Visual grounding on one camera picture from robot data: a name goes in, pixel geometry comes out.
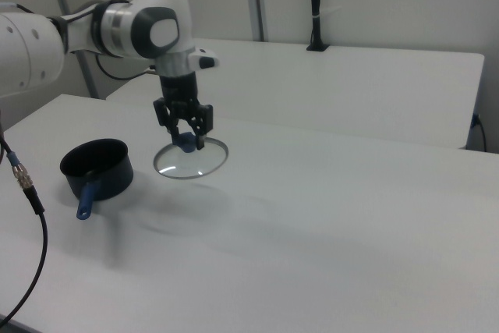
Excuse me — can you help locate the glass lid with blue knob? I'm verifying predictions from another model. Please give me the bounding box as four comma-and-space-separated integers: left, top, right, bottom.
152, 131, 230, 181

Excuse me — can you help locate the black camera pole with base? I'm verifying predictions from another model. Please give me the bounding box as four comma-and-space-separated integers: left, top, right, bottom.
306, 0, 331, 52

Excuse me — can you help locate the dark saucepan with blue handle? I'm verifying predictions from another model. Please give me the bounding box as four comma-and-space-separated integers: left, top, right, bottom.
59, 138, 135, 221

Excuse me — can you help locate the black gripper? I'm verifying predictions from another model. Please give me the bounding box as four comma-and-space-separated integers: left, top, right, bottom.
152, 73, 215, 151

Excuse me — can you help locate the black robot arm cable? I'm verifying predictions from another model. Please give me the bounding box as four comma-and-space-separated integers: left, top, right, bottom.
94, 51, 159, 81

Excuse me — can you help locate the black cable with metal connector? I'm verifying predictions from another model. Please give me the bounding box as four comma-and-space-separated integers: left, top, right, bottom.
0, 108, 49, 324

